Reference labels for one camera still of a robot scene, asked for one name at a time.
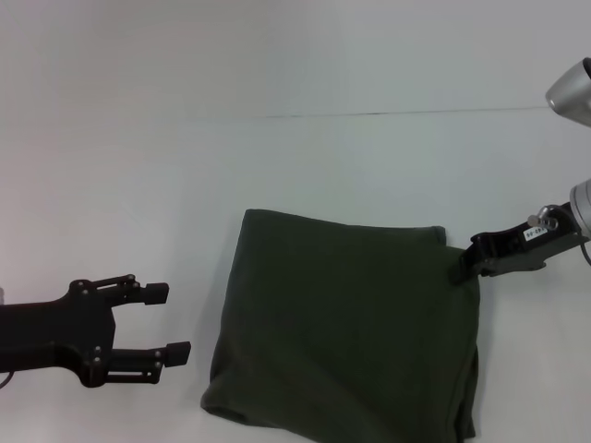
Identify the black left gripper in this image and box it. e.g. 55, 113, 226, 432
0, 273, 193, 389

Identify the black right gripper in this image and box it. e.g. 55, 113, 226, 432
450, 210, 591, 286

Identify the dark green FREE t-shirt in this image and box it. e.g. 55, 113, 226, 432
200, 208, 482, 440

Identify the silver right wrist metal post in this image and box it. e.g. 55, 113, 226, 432
528, 206, 560, 232

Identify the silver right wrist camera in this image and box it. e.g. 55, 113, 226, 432
544, 57, 591, 128

